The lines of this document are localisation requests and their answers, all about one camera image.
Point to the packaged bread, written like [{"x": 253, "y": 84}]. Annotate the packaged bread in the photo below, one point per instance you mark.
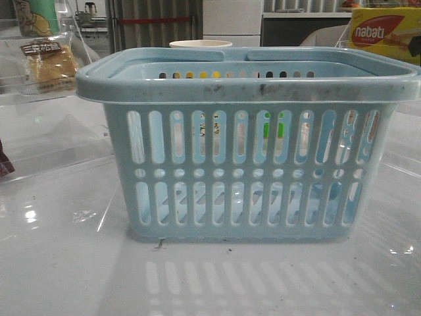
[{"x": 51, "y": 65}]

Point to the light blue plastic basket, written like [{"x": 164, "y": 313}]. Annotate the light blue plastic basket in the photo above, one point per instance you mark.
[{"x": 253, "y": 143}]

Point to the white paper cup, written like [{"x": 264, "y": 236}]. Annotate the white paper cup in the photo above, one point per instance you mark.
[{"x": 204, "y": 43}]

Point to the white drawer cabinet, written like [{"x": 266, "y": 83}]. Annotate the white drawer cabinet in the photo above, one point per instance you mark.
[{"x": 238, "y": 22}]

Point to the clear acrylic tray left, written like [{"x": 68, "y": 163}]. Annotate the clear acrylic tray left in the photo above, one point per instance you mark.
[{"x": 44, "y": 131}]

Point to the clear acrylic tray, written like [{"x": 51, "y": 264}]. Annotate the clear acrylic tray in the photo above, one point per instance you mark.
[
  {"x": 44, "y": 131},
  {"x": 402, "y": 149}
]

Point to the clear acrylic tray right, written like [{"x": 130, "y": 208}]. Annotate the clear acrylic tray right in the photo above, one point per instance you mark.
[{"x": 402, "y": 149}]

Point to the dark red snack packet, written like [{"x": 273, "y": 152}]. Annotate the dark red snack packet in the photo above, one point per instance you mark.
[{"x": 6, "y": 164}]

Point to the yellow nabati wafer box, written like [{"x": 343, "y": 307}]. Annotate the yellow nabati wafer box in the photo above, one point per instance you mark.
[{"x": 391, "y": 32}]

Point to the green yellow cartoon package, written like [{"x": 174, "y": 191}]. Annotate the green yellow cartoon package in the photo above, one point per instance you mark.
[{"x": 36, "y": 17}]

